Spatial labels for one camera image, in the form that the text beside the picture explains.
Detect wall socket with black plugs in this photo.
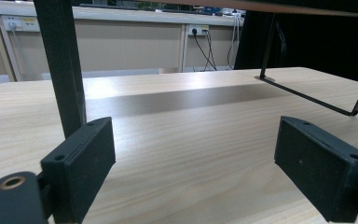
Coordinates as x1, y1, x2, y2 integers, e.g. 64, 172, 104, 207
188, 24, 210, 36

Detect white wall socket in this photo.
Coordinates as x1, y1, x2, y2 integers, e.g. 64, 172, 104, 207
0, 15, 41, 33

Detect black two-tier shelf rack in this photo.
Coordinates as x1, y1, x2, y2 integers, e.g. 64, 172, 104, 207
33, 0, 358, 140

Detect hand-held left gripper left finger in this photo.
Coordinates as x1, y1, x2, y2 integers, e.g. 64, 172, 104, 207
40, 117, 117, 224

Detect black cables from wall socket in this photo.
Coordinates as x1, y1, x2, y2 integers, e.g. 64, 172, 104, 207
191, 28, 218, 72

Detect dark curtain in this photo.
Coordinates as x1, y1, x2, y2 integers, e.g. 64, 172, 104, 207
233, 10, 358, 87

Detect white hanging cables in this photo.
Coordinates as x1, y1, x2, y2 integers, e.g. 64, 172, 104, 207
226, 12, 242, 70

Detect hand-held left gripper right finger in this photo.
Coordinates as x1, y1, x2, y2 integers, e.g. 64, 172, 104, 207
273, 115, 358, 224

